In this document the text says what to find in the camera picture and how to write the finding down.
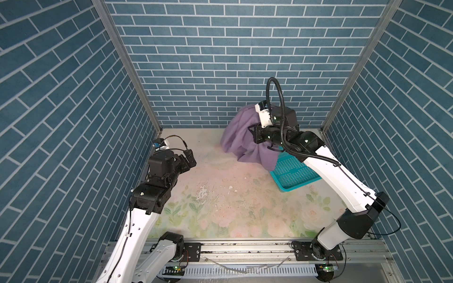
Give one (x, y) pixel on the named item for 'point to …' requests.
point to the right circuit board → (325, 269)
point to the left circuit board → (174, 270)
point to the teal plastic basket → (290, 172)
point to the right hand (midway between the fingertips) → (253, 126)
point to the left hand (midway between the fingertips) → (189, 154)
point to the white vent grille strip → (249, 271)
